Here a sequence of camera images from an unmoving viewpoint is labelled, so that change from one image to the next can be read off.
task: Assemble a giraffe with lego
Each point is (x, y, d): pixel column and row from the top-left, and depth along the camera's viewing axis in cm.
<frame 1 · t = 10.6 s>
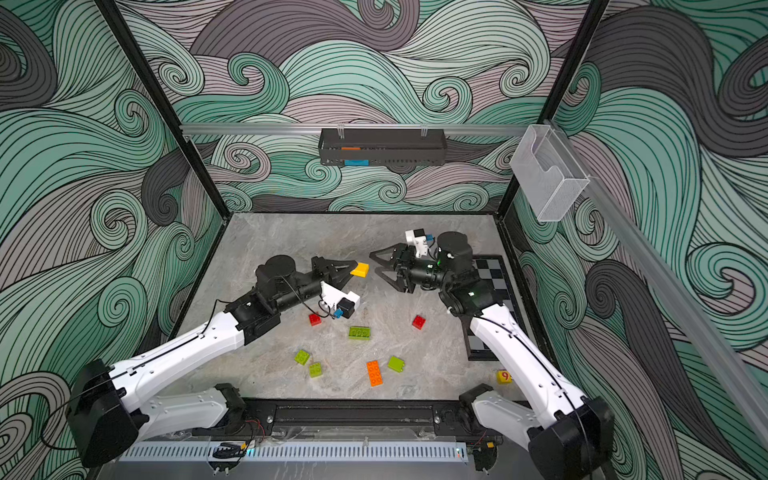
left hand: (348, 253, 70), fingers closed
right hand: (372, 262, 66), fingers open
yellow lego brick: (361, 270, 71), point 29 cm above the table
red lego brick left: (314, 320, 91), point 2 cm above the table
red lego brick right: (418, 321, 92), on the table
long green lego brick: (359, 333, 89), on the table
small green lego brick: (302, 357, 83), point 2 cm above the table
small green lego brick 2: (315, 370, 81), point 2 cm above the table
orange flat lego plate: (374, 372, 82), on the table
green sloped lego brick: (396, 364, 83), on the table
black white chessboard: (502, 271, 101), point 4 cm above the table

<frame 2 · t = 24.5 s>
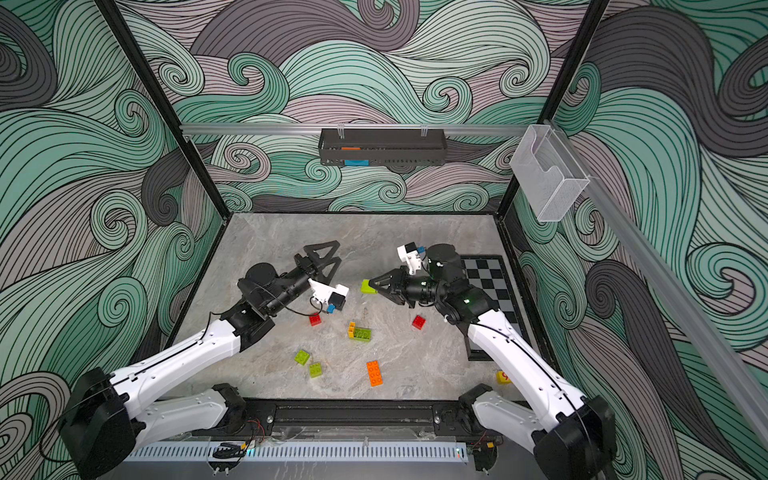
left hand: (329, 238, 69), fingers open
right hand: (371, 284, 69), fingers closed
yellow lego brick: (351, 327, 85), point 6 cm above the table
green sloped lego brick: (367, 289, 69), point 27 cm above the table
the other named things where they were.

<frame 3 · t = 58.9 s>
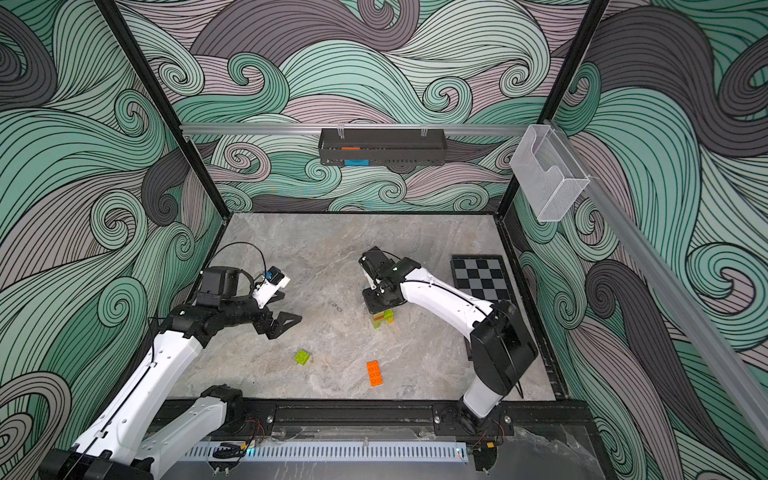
left hand: (287, 303, 75), fingers open
right hand: (380, 304, 85), fingers open
long green lego brick: (377, 318, 87), point 6 cm above the table
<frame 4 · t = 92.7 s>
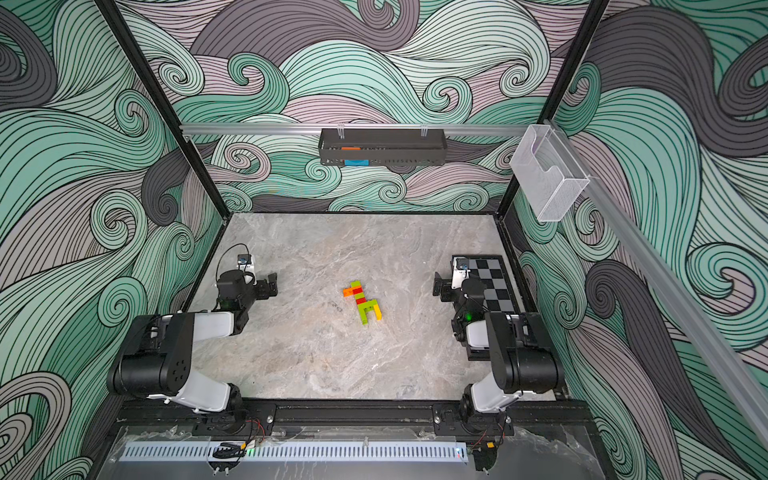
left hand: (258, 273, 94), fingers open
right hand: (455, 274, 93), fingers open
small green lego brick: (355, 283, 100), point 2 cm above the table
orange flat lego plate: (349, 290, 97), point 3 cm above the table
